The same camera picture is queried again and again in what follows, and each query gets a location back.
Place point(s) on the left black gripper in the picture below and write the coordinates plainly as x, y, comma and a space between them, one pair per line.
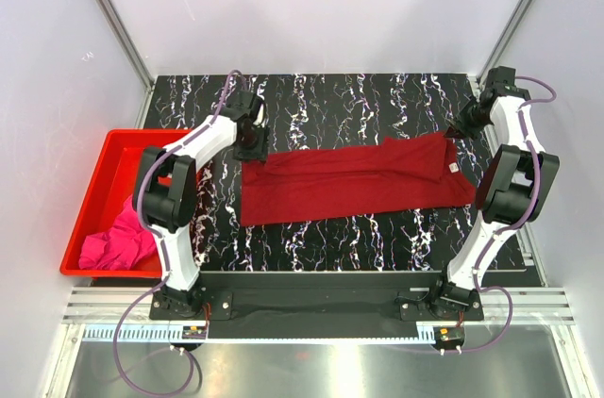
260, 153

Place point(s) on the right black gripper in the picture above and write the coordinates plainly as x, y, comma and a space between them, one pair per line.
472, 132

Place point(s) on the dark red t shirt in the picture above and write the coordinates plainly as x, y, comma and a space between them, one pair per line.
312, 185

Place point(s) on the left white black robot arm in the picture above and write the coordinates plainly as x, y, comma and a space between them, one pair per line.
165, 195

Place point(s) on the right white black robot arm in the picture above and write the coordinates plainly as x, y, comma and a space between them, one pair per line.
511, 193

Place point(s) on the red plastic bin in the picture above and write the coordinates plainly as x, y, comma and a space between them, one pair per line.
112, 181

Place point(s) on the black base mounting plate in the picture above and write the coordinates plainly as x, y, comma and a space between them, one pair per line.
288, 306

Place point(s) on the pink t shirt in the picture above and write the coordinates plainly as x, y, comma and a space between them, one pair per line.
120, 248

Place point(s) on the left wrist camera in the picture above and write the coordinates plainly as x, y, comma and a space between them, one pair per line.
248, 106

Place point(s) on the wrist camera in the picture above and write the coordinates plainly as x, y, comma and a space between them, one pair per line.
248, 106
500, 80

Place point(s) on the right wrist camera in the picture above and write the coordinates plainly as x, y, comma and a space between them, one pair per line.
500, 80

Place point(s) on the left aluminium frame post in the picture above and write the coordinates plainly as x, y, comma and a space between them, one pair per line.
122, 36

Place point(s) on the aluminium frame post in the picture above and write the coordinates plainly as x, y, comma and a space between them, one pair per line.
122, 36
519, 13

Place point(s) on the right aluminium frame post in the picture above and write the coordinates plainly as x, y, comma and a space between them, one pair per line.
519, 13

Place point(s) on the aluminium rail front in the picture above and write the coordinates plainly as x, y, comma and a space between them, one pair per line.
123, 314

